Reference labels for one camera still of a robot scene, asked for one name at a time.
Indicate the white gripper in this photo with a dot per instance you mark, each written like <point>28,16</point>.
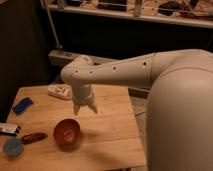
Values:
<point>83,96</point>

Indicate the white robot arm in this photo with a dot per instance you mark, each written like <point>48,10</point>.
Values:
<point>179,120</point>

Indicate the white plastic bottle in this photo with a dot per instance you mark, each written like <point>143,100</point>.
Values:
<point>58,91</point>

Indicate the orange bowl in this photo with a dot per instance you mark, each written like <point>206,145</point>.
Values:
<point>66,132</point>

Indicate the red oblong case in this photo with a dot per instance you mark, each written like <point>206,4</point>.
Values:
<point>33,137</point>

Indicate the blue rectangular block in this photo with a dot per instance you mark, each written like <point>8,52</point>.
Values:
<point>22,106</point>

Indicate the metal lamp pole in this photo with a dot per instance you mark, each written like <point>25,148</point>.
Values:
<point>58,45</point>

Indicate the blue round lid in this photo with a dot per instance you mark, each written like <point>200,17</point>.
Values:
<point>12,147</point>

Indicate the small white box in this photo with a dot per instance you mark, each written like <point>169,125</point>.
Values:
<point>9,129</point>

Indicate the wooden shelf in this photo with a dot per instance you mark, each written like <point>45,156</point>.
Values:
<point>194,13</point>

